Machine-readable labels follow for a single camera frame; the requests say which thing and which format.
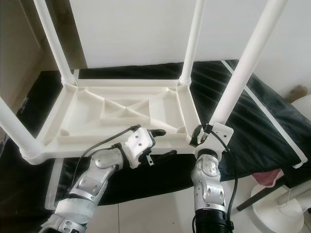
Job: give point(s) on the beige door frame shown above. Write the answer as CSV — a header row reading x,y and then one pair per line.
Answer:
x,y
31,19

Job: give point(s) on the small tan object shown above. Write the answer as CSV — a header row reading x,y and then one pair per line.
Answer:
x,y
297,93

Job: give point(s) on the black table cloth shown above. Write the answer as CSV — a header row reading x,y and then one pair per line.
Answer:
x,y
262,141

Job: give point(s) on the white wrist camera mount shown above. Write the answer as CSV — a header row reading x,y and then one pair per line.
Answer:
x,y
218,136
138,144

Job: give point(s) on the pink cloth item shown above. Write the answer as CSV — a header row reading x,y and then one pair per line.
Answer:
x,y
267,177

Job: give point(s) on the white round stand base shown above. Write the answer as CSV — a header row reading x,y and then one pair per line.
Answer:
x,y
282,218

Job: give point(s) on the white rounded object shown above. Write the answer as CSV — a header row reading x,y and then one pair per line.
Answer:
x,y
302,119

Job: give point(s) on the black stand bar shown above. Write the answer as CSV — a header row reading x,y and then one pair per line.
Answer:
x,y
262,195

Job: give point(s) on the white plastic children table top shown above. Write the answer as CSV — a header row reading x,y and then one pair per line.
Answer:
x,y
107,111

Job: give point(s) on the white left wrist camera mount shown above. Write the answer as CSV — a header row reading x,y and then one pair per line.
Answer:
x,y
138,144

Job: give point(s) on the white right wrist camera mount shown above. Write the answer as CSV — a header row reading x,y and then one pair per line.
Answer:
x,y
218,136

